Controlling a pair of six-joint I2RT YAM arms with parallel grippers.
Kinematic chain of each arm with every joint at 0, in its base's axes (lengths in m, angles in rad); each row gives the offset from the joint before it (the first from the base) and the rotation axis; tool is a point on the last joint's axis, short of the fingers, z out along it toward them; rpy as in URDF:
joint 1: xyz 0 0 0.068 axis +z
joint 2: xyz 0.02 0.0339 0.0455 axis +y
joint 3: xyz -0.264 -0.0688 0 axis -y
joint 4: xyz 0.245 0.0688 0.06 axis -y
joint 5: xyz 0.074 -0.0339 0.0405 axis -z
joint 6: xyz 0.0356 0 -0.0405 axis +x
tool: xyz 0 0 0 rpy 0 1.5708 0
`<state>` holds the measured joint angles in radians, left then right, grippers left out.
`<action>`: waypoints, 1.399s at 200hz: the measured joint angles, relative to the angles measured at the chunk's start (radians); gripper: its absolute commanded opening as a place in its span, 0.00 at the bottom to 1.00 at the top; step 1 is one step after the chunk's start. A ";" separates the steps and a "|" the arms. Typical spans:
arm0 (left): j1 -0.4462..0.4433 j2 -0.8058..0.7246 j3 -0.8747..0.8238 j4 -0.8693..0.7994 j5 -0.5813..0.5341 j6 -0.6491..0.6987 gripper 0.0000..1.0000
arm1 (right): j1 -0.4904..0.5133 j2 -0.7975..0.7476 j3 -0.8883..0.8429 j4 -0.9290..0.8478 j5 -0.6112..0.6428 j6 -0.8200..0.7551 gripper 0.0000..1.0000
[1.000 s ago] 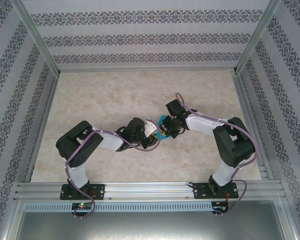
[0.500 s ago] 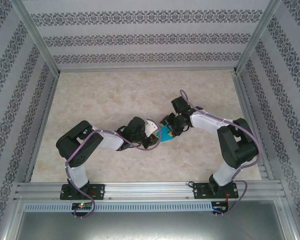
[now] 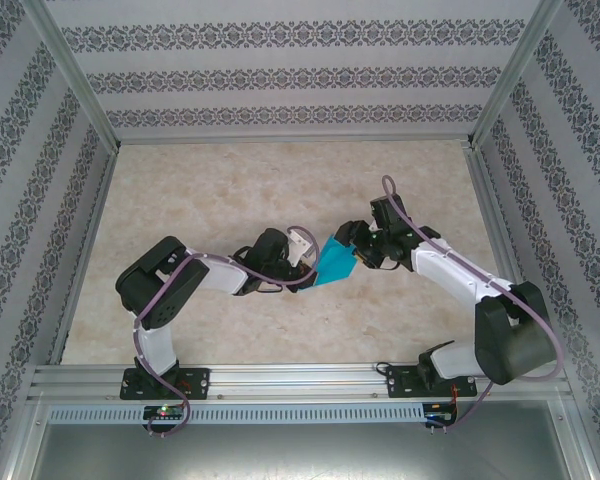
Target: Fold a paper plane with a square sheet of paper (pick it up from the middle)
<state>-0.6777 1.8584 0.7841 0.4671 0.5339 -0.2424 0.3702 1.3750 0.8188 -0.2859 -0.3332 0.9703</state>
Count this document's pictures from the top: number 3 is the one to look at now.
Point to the grey metal sheet panel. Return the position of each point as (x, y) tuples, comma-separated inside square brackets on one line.
[(300, 450)]

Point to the right aluminium side rail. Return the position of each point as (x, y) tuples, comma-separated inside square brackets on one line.
[(487, 200)]

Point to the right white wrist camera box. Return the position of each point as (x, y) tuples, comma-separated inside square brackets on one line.
[(373, 229)]

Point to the turquoise cloth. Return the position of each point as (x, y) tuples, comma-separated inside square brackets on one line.
[(337, 265)]

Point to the aluminium side rail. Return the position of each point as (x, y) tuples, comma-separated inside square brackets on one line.
[(487, 200), (97, 210)]

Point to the left aluminium side rail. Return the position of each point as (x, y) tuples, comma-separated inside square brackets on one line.
[(97, 210)]

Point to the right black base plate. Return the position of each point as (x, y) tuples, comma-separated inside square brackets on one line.
[(397, 382)]

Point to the left small circuit board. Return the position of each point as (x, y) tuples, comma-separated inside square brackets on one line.
[(165, 412)]

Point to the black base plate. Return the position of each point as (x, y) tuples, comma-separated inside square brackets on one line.
[(200, 382), (397, 382)]

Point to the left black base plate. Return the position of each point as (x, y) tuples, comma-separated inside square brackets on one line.
[(200, 382)]

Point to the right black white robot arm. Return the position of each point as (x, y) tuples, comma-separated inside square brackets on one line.
[(515, 340)]

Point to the small circuit board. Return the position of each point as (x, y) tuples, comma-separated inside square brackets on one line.
[(440, 414), (165, 412)]

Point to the right small circuit board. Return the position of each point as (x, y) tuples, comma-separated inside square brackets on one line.
[(440, 414)]

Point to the aluminium frame post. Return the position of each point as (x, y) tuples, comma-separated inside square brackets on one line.
[(514, 75), (75, 75)]

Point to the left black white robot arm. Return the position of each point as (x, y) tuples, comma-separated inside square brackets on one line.
[(155, 290)]

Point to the aluminium mounting rail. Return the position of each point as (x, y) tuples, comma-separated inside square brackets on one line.
[(300, 382)]

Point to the right aluminium frame post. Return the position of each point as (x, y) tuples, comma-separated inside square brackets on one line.
[(514, 75)]

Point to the left aluminium frame post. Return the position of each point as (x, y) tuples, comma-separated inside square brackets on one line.
[(75, 75)]

